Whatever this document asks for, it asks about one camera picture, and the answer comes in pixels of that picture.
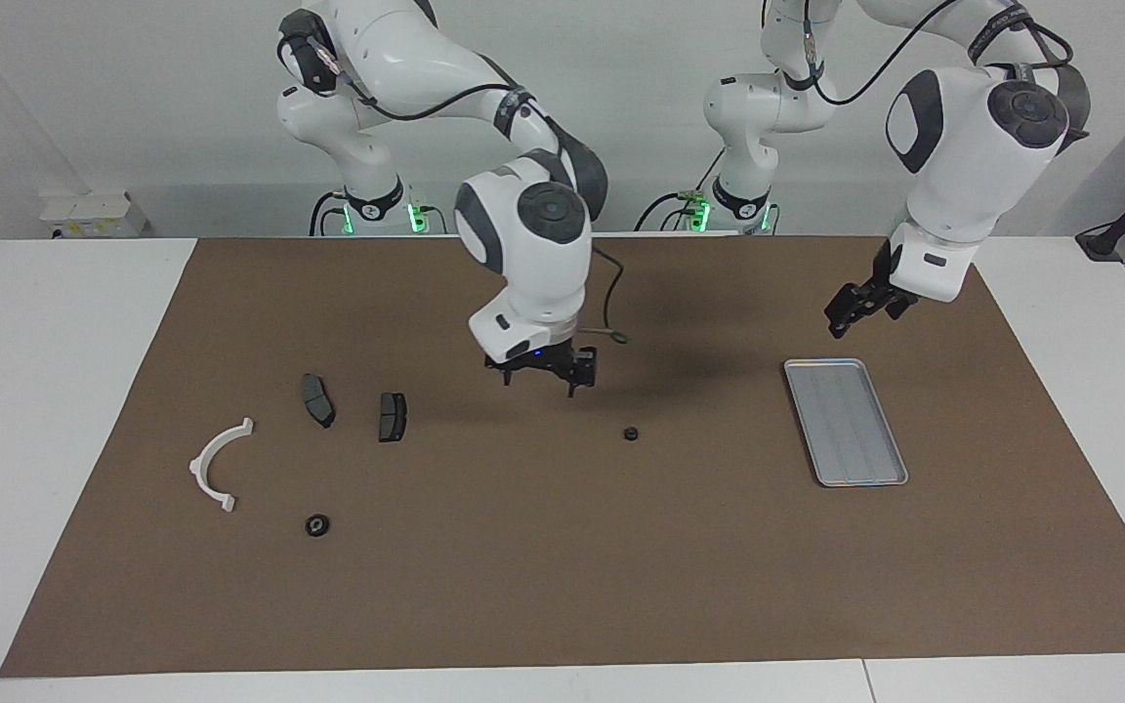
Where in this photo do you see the white semicircular plastic bracket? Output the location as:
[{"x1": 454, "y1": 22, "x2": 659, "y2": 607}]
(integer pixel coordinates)
[{"x1": 189, "y1": 417, "x2": 256, "y2": 514}]

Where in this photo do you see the brown table mat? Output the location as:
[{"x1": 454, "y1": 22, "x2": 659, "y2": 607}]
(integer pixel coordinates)
[{"x1": 0, "y1": 237, "x2": 1125, "y2": 680}]

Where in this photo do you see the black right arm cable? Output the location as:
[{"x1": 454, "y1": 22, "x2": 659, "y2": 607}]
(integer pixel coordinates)
[{"x1": 304, "y1": 29, "x2": 629, "y2": 345}]

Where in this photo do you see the white wall socket box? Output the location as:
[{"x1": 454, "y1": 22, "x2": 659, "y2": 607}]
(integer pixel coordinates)
[{"x1": 38, "y1": 189, "x2": 148, "y2": 239}]

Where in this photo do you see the silver metal tray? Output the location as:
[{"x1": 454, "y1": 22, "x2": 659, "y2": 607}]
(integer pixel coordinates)
[{"x1": 783, "y1": 358, "x2": 910, "y2": 488}]

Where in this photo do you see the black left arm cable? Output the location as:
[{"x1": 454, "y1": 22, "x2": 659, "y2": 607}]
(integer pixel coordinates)
[{"x1": 763, "y1": 0, "x2": 1076, "y2": 106}]

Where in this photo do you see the dark curved brake pad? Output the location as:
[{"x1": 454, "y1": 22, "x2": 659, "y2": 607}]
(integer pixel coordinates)
[{"x1": 301, "y1": 373, "x2": 337, "y2": 430}]

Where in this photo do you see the black base cable yellow plug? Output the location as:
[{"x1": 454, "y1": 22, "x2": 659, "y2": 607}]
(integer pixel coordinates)
[{"x1": 634, "y1": 146, "x2": 729, "y2": 233}]

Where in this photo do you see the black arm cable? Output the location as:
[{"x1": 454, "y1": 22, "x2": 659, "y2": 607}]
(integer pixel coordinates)
[
  {"x1": 763, "y1": 0, "x2": 1076, "y2": 106},
  {"x1": 304, "y1": 29, "x2": 629, "y2": 345}
]

